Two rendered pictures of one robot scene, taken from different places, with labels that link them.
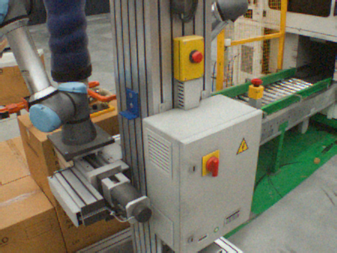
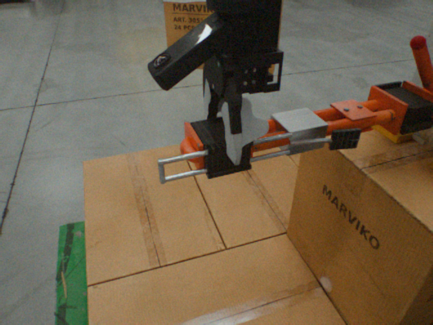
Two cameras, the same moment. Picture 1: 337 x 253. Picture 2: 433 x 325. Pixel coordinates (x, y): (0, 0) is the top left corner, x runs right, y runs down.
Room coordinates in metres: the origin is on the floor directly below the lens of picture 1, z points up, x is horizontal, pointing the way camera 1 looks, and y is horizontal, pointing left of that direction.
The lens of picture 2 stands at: (0.90, 0.82, 1.36)
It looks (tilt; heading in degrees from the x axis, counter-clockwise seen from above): 36 degrees down; 20
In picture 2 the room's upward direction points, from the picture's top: straight up
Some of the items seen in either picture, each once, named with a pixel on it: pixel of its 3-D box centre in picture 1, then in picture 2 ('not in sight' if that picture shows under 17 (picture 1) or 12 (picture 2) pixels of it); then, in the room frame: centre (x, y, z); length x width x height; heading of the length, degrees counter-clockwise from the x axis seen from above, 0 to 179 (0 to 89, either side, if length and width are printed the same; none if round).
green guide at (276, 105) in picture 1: (296, 99); not in sight; (2.65, -1.13, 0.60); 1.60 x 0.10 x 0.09; 128
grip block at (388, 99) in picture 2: (31, 102); (401, 106); (1.54, 0.70, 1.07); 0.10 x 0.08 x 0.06; 40
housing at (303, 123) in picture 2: not in sight; (297, 131); (1.40, 0.86, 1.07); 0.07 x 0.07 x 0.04; 40
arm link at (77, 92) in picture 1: (72, 99); not in sight; (1.21, 0.37, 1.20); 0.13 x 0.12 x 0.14; 157
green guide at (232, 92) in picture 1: (250, 83); not in sight; (3.07, -0.80, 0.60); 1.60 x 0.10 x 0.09; 128
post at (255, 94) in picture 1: (250, 157); not in sight; (1.88, -0.53, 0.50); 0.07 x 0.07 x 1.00; 38
